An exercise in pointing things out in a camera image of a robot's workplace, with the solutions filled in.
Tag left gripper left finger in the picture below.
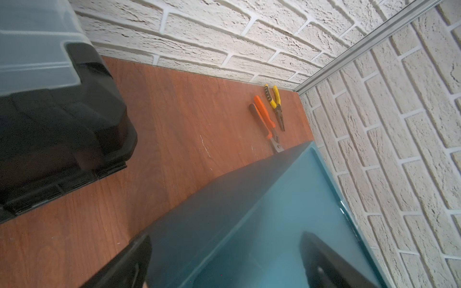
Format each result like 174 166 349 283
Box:
82 235 152 288

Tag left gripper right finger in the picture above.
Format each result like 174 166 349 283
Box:
300 232 377 288

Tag teal drawer cabinet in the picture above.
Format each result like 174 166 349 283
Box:
145 142 390 288

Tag black plastic toolbox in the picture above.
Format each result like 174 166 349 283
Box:
1 1 138 223

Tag right corner aluminium profile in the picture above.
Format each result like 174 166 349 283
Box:
294 0 441 94

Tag yellow handled pliers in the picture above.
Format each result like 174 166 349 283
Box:
264 84 285 132

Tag orange handled pliers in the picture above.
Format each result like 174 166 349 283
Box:
249 96 284 153

